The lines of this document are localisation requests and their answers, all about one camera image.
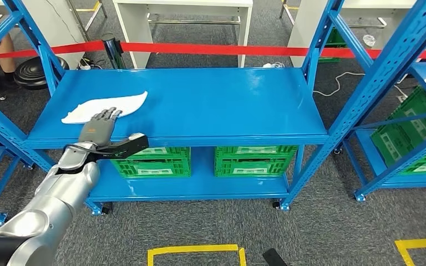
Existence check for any white table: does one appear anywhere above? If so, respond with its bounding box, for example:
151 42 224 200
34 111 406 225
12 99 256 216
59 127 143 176
22 0 86 70
287 0 426 68
113 0 253 69

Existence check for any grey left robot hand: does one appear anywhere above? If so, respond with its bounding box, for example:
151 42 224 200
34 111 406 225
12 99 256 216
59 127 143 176
78 107 131 147

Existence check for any metal tube frame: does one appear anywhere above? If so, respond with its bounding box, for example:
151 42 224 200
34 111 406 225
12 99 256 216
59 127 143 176
65 0 108 43

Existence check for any white floor cable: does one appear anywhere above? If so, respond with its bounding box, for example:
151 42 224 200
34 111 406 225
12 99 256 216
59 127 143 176
313 71 408 101

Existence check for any white curved plastic part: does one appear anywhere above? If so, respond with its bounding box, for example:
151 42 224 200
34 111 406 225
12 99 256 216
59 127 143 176
61 91 149 125

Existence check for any yellow floor tape square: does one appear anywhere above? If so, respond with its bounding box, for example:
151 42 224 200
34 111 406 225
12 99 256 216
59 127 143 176
147 244 247 266
394 237 426 266

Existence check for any black stanchion post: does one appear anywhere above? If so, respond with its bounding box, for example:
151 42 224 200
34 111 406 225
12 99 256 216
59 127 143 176
100 33 128 70

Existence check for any red barrier belt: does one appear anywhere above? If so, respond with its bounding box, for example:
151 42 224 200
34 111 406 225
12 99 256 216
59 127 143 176
0 40 426 60

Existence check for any black round stanchion base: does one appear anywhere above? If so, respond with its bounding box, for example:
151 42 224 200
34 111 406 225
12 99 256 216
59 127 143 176
13 57 70 91

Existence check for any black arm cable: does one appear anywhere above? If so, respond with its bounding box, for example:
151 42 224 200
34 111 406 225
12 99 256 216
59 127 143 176
63 144 118 159

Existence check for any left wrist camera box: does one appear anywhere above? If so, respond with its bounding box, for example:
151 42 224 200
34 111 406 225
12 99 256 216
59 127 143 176
95 132 150 160

